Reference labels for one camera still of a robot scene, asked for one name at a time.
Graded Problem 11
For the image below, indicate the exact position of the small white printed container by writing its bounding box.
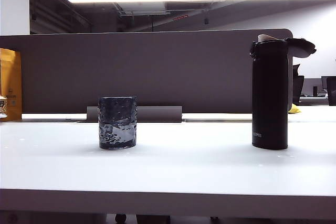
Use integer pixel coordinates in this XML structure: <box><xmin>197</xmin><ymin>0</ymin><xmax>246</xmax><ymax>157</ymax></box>
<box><xmin>0</xmin><ymin>96</ymin><xmax>8</xmax><ymax>119</ymax></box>

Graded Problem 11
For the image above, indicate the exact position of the black thermos with flip lid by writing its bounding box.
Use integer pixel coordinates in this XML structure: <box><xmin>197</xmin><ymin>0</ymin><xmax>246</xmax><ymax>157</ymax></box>
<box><xmin>249</xmin><ymin>34</ymin><xmax>317</xmax><ymax>151</ymax></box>

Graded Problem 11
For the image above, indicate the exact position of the black office chair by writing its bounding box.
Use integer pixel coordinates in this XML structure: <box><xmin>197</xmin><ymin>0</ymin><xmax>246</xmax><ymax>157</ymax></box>
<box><xmin>292</xmin><ymin>63</ymin><xmax>305</xmax><ymax>106</ymax></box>

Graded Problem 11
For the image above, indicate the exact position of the grey desk divider panel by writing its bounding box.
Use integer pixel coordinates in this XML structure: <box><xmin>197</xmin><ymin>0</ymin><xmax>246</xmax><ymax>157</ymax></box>
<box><xmin>0</xmin><ymin>28</ymin><xmax>294</xmax><ymax>115</ymax></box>

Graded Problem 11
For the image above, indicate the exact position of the grey cable tray flap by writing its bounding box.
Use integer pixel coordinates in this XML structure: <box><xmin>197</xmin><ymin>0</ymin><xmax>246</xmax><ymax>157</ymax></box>
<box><xmin>86</xmin><ymin>105</ymin><xmax>183</xmax><ymax>123</ymax></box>

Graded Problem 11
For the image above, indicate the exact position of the dark textured glass cup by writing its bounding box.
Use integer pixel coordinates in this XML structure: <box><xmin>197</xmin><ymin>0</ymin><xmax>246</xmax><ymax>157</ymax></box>
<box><xmin>98</xmin><ymin>96</ymin><xmax>138</xmax><ymax>150</ymax></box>

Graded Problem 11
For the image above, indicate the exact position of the yellow paper bag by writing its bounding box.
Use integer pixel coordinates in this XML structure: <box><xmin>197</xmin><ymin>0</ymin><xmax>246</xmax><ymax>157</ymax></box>
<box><xmin>0</xmin><ymin>47</ymin><xmax>23</xmax><ymax>122</ymax></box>

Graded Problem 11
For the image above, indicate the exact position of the black computer monitor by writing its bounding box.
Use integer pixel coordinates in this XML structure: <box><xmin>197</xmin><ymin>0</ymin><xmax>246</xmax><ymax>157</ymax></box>
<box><xmin>321</xmin><ymin>76</ymin><xmax>336</xmax><ymax>99</ymax></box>

